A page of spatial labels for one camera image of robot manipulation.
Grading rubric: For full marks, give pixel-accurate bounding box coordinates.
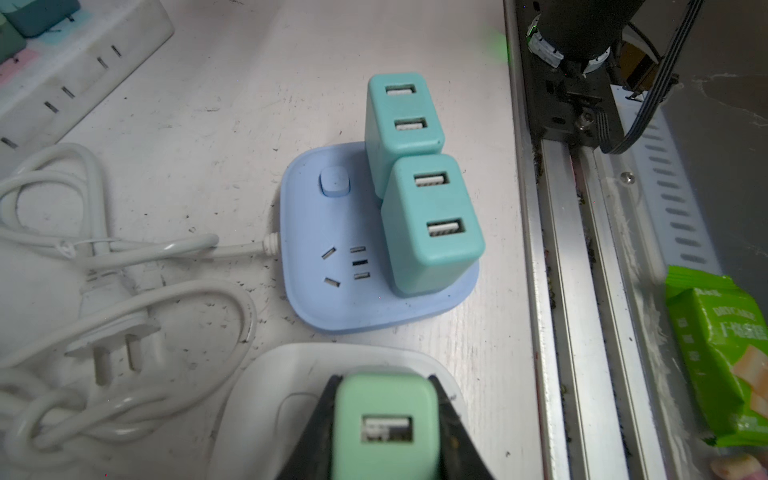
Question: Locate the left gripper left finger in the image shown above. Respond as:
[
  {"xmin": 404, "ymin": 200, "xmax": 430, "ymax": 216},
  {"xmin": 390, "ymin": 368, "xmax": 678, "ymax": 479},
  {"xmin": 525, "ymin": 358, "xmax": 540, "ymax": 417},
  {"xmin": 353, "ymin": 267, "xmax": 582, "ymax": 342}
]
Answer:
[{"xmin": 277, "ymin": 375, "xmax": 342, "ymax": 480}]

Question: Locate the green snack packet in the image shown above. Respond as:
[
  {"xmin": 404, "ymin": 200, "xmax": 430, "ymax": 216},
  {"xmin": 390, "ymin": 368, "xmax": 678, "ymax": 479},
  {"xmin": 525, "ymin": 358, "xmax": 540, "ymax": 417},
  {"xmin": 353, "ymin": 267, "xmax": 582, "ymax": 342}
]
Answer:
[{"xmin": 665, "ymin": 266, "xmax": 767, "ymax": 447}]

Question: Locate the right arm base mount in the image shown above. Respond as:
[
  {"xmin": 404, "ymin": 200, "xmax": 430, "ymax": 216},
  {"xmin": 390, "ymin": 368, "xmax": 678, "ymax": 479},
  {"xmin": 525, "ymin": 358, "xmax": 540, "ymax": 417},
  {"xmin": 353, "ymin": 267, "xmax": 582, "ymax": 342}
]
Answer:
[{"xmin": 515, "ymin": 1, "xmax": 618, "ymax": 148}]

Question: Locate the green plug adapter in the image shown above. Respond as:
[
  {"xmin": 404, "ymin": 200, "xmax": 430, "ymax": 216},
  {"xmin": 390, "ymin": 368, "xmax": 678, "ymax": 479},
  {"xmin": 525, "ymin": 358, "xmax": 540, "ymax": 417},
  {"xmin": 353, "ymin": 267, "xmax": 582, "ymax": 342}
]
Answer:
[{"xmin": 331, "ymin": 372, "xmax": 440, "ymax": 479}]

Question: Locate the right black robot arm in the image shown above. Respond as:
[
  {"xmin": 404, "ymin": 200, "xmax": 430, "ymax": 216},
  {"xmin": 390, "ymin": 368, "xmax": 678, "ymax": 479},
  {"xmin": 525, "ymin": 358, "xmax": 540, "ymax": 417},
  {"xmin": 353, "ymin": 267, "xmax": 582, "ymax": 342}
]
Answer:
[{"xmin": 526, "ymin": 0, "xmax": 643, "ymax": 72}]

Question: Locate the teal plug adapter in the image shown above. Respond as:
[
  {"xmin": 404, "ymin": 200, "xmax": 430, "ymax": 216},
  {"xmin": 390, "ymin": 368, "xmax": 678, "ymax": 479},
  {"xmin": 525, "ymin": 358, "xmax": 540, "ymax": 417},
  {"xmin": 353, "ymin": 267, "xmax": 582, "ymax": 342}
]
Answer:
[
  {"xmin": 381, "ymin": 154, "xmax": 486, "ymax": 296},
  {"xmin": 364, "ymin": 72, "xmax": 445, "ymax": 198}
]

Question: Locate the white coiled cable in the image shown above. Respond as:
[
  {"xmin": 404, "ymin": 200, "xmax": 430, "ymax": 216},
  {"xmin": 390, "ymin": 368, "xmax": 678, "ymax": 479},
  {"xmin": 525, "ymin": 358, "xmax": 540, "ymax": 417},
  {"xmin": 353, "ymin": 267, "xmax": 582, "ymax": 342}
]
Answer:
[{"xmin": 0, "ymin": 142, "xmax": 282, "ymax": 472}]

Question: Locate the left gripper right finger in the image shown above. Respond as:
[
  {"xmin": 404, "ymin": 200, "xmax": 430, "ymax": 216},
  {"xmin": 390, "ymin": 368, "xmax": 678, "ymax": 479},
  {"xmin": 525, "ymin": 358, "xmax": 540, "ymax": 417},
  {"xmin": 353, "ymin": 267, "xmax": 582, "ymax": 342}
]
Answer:
[{"xmin": 428, "ymin": 375, "xmax": 493, "ymax": 480}]

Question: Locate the small white power strip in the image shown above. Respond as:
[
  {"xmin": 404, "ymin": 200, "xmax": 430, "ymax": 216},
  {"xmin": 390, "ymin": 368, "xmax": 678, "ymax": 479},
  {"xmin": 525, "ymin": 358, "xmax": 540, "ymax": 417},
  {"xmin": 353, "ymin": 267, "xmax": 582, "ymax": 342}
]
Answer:
[{"xmin": 206, "ymin": 343, "xmax": 467, "ymax": 479}]

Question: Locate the white colourful power strip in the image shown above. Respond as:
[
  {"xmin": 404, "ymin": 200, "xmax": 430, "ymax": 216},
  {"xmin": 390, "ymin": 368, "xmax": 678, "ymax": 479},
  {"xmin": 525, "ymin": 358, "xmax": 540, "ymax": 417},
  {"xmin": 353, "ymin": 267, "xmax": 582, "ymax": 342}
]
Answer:
[{"xmin": 1, "ymin": 0, "xmax": 174, "ymax": 176}]

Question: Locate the blue cube power socket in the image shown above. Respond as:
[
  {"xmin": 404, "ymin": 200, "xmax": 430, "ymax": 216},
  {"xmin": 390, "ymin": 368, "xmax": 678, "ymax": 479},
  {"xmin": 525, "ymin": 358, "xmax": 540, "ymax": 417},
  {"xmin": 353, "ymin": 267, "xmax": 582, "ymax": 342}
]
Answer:
[{"xmin": 279, "ymin": 141, "xmax": 480, "ymax": 334}]

